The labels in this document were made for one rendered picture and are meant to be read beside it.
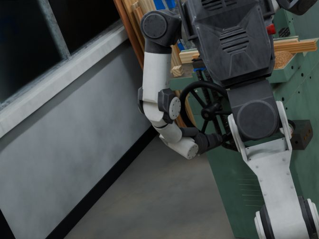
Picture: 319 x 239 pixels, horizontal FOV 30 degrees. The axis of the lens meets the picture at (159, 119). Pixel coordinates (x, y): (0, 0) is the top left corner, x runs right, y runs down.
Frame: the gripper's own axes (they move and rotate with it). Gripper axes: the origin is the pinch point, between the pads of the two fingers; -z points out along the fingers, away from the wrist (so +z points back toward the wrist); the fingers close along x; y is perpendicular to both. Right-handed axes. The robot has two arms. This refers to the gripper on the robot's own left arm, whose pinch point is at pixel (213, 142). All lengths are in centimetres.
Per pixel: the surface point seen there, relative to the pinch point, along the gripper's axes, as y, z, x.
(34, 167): 35, -23, -131
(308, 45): 26, -24, 43
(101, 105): 72, -86, -124
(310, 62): 27, -55, 31
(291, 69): 18.7, -19.4, 34.5
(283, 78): 15.6, -14.3, 32.0
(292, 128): -3.9, -18.6, 26.3
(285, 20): 44, -35, 34
